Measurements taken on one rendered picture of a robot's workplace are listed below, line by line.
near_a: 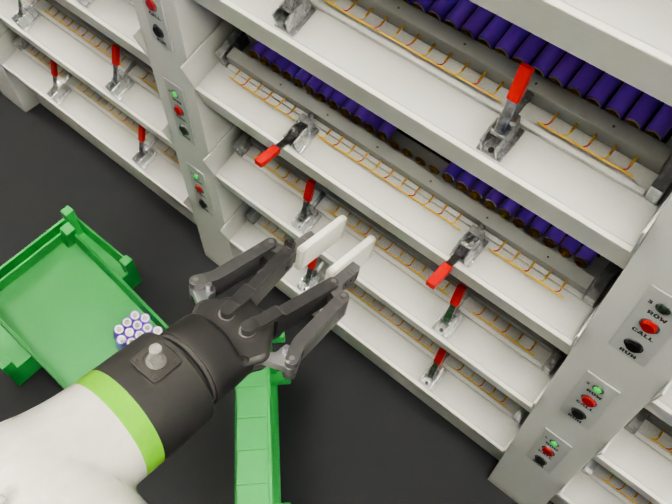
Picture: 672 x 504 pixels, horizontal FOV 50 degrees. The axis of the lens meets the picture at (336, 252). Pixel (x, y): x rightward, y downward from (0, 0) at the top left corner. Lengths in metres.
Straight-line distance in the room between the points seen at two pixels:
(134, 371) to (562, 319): 0.48
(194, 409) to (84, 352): 0.85
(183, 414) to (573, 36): 0.41
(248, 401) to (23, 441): 0.64
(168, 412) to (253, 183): 0.65
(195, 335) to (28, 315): 0.86
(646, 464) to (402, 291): 0.39
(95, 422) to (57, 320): 0.88
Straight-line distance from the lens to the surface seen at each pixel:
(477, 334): 1.04
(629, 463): 1.03
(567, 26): 0.58
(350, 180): 0.93
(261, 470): 1.12
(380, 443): 1.34
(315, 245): 0.72
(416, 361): 1.22
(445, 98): 0.75
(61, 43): 1.47
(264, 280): 0.68
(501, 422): 1.21
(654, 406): 0.87
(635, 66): 0.58
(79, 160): 1.75
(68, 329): 1.43
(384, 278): 1.07
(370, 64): 0.78
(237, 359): 0.61
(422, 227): 0.89
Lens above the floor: 1.27
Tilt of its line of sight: 58 degrees down
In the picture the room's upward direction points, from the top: straight up
